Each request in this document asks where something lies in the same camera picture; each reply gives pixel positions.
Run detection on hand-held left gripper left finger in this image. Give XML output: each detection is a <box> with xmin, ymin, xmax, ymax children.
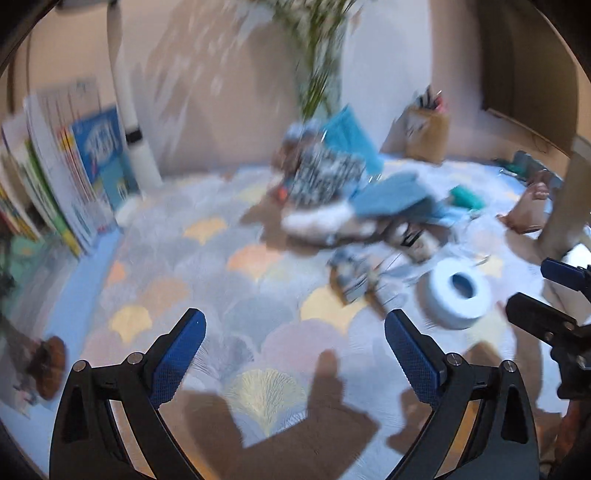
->
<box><xmin>50</xmin><ymin>308</ymin><xmax>207</xmax><ymax>480</ymax></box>

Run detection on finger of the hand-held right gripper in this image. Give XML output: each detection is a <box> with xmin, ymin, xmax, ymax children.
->
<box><xmin>505</xmin><ymin>293</ymin><xmax>580</xmax><ymax>344</ymax></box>
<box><xmin>540</xmin><ymin>257</ymin><xmax>591</xmax><ymax>292</ymax></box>

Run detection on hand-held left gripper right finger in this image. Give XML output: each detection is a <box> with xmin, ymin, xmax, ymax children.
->
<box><xmin>384</xmin><ymin>309</ymin><xmax>541</xmax><ymax>480</ymax></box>

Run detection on light blue knitted cloth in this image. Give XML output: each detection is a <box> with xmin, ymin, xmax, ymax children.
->
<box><xmin>351</xmin><ymin>172</ymin><xmax>451</xmax><ymax>224</ymax></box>

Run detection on white plush toy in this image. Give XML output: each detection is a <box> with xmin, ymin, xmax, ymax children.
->
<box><xmin>281</xmin><ymin>203</ymin><xmax>356</xmax><ymax>243</ymax></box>

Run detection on white tape roll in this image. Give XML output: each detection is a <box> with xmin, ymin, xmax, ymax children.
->
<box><xmin>417</xmin><ymin>257</ymin><xmax>491</xmax><ymax>330</ymax></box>

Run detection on person's bare foot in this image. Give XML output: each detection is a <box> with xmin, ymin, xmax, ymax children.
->
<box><xmin>498</xmin><ymin>182</ymin><xmax>551</xmax><ymax>233</ymax></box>

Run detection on blue white patterned packet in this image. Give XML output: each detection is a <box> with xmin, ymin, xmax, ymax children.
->
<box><xmin>329</xmin><ymin>251</ymin><xmax>384</xmax><ymax>303</ymax></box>

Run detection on small beige plush toy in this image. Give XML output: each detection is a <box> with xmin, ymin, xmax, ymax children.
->
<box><xmin>379</xmin><ymin>218</ymin><xmax>439</xmax><ymax>264</ymax></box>

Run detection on grey green desk item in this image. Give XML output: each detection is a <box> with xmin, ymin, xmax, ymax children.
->
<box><xmin>496</xmin><ymin>150</ymin><xmax>546</xmax><ymax>178</ymax></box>

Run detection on teal roll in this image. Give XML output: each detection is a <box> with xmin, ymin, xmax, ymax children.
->
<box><xmin>450</xmin><ymin>185</ymin><xmax>485</xmax><ymax>209</ymax></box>

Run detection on brown fuzzy object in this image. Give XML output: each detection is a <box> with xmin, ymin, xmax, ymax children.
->
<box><xmin>25</xmin><ymin>336</ymin><xmax>66</xmax><ymax>400</ymax></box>

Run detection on cardboard pen holder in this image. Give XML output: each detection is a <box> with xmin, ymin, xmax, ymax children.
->
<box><xmin>405</xmin><ymin>104</ymin><xmax>450</xmax><ymax>164</ymax></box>

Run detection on black white patterned pouch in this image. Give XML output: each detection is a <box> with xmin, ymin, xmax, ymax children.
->
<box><xmin>288</xmin><ymin>143</ymin><xmax>370</xmax><ymax>206</ymax></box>

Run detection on blue book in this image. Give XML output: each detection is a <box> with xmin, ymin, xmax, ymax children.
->
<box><xmin>71</xmin><ymin>106</ymin><xmax>140</xmax><ymax>214</ymax></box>

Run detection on dark flat monitor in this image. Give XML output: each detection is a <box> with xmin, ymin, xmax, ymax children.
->
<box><xmin>480</xmin><ymin>0</ymin><xmax>591</xmax><ymax>155</ymax></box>

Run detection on bunch of pens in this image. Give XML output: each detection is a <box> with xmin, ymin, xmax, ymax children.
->
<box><xmin>416</xmin><ymin>85</ymin><xmax>446</xmax><ymax>114</ymax></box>

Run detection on row of colourful books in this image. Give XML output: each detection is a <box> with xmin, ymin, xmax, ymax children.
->
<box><xmin>0</xmin><ymin>115</ymin><xmax>44</xmax><ymax>243</ymax></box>

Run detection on white desk lamp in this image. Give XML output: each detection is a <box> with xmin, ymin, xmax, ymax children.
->
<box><xmin>105</xmin><ymin>0</ymin><xmax>163</xmax><ymax>189</ymax></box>

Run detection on glass vase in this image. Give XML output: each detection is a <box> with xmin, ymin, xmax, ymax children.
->
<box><xmin>295</xmin><ymin>18</ymin><xmax>348</xmax><ymax>121</ymax></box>

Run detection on green flower stems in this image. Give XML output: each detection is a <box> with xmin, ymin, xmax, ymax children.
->
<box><xmin>268</xmin><ymin>0</ymin><xmax>365</xmax><ymax>116</ymax></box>

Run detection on beige wooden post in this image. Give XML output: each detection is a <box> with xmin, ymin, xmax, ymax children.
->
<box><xmin>538</xmin><ymin>150</ymin><xmax>591</xmax><ymax>252</ymax></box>

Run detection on teal drawstring pouch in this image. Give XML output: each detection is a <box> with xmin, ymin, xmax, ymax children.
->
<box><xmin>323</xmin><ymin>105</ymin><xmax>384</xmax><ymax>176</ymax></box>

